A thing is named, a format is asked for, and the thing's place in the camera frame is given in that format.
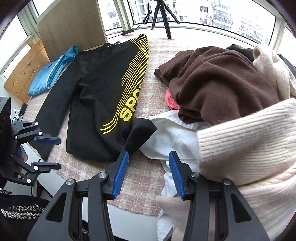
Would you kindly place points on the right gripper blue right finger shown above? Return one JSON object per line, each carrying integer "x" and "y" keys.
{"x": 234, "y": 219}

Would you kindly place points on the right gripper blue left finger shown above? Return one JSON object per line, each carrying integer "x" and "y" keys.
{"x": 104, "y": 186}

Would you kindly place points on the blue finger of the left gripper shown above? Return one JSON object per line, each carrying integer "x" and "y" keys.
{"x": 25, "y": 174}
{"x": 26, "y": 131}

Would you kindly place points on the black yellow sports sweatshirt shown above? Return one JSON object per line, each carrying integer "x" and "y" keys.
{"x": 98, "y": 92}

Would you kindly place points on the left forearm dark sleeve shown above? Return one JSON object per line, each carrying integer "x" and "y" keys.
{"x": 30, "y": 218}

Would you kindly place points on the black charger brick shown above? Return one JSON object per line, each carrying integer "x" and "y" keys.
{"x": 23, "y": 109}

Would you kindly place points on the pink plaid table cloth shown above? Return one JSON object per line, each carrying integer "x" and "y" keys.
{"x": 144, "y": 179}

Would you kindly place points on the pine wood headboard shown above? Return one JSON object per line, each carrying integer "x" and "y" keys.
{"x": 22, "y": 76}

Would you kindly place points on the folded blue garment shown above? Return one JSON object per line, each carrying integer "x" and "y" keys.
{"x": 47, "y": 76}

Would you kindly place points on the cream knit sweater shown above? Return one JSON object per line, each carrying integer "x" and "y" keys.
{"x": 257, "y": 152}

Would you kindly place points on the white shirt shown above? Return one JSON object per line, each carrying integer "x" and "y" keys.
{"x": 172, "y": 134}

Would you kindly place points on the pink garment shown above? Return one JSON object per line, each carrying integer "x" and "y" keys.
{"x": 170, "y": 101}

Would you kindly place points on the light wooden cabinet panel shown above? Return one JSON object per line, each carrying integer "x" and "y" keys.
{"x": 70, "y": 23}

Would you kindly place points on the brown fleece garment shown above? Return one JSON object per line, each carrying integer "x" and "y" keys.
{"x": 215, "y": 85}

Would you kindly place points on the black power adapter bar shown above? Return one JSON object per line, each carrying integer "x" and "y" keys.
{"x": 127, "y": 32}

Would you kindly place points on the black bag with straps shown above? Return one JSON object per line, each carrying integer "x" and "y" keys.
{"x": 248, "y": 52}

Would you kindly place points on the black camera tripod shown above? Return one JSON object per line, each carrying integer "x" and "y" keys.
{"x": 163, "y": 8}

